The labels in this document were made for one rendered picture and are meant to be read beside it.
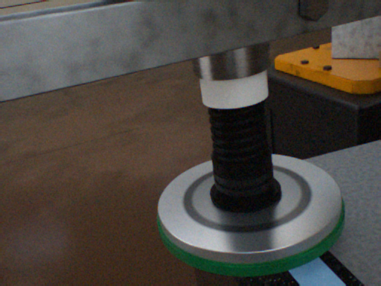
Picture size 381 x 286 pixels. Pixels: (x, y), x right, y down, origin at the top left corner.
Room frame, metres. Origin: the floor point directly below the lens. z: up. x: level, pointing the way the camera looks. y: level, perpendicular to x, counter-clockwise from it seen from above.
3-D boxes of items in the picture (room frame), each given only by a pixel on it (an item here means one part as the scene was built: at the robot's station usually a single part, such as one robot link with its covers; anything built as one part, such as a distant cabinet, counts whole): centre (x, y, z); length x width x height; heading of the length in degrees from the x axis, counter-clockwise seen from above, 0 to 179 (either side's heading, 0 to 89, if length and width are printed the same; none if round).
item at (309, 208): (0.40, -0.06, 0.87); 0.21 x 0.21 x 0.01
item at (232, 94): (0.40, -0.06, 1.02); 0.07 x 0.07 x 0.04
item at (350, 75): (1.32, -0.65, 0.76); 0.49 x 0.49 x 0.05; 16
